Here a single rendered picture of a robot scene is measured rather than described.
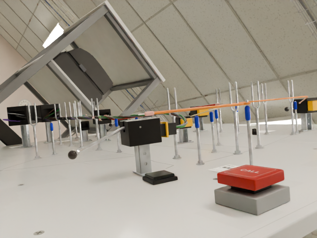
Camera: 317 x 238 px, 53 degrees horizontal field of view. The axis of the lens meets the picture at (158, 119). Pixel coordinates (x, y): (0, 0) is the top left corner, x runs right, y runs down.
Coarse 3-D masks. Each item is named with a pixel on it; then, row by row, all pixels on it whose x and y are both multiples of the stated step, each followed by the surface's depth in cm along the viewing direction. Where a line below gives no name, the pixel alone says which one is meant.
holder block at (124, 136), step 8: (128, 120) 51; (136, 120) 49; (144, 120) 50; (152, 120) 51; (128, 128) 49; (136, 128) 49; (144, 128) 50; (152, 128) 51; (160, 128) 51; (128, 136) 49; (136, 136) 49; (144, 136) 50; (152, 136) 51; (160, 136) 51; (128, 144) 50; (136, 144) 49; (144, 144) 50
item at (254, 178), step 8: (240, 168) 35; (248, 168) 35; (256, 168) 34; (264, 168) 34; (272, 168) 34; (224, 176) 33; (232, 176) 32; (240, 176) 32; (248, 176) 31; (256, 176) 31; (264, 176) 31; (272, 176) 32; (280, 176) 32; (224, 184) 33; (232, 184) 32; (240, 184) 31; (248, 184) 31; (256, 184) 30; (264, 184) 31; (272, 184) 32; (248, 192) 32; (256, 192) 32
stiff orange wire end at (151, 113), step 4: (224, 104) 44; (228, 104) 45; (232, 104) 45; (236, 104) 45; (240, 104) 45; (244, 104) 46; (188, 108) 42; (192, 108) 42; (196, 108) 43; (200, 108) 43; (204, 108) 43; (208, 108) 43; (212, 108) 44; (148, 112) 40; (152, 112) 40; (156, 112) 41; (160, 112) 41; (164, 112) 41; (168, 112) 41; (172, 112) 42
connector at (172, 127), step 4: (160, 124) 52; (164, 124) 52; (168, 124) 53; (172, 124) 53; (164, 128) 52; (168, 128) 53; (172, 128) 53; (164, 132) 52; (168, 132) 53; (172, 132) 53
